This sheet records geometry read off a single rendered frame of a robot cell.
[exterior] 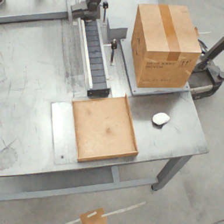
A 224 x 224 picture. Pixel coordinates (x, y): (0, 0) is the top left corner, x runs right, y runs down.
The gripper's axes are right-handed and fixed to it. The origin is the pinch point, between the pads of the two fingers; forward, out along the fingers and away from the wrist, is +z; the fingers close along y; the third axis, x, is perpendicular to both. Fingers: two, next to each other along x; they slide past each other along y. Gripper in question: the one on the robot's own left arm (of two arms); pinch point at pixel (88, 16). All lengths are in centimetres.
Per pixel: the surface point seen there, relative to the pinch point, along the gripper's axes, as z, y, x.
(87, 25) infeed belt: 3.4, 1.0, 4.8
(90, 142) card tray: -34, 6, 59
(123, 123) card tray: -29, -10, 53
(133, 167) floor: 39, -29, 102
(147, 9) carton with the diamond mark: -25.3, -25.1, 2.0
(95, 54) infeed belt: -9.6, -1.3, 21.2
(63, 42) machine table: 3.1, 14.5, 13.4
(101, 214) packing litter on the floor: 19, -1, 126
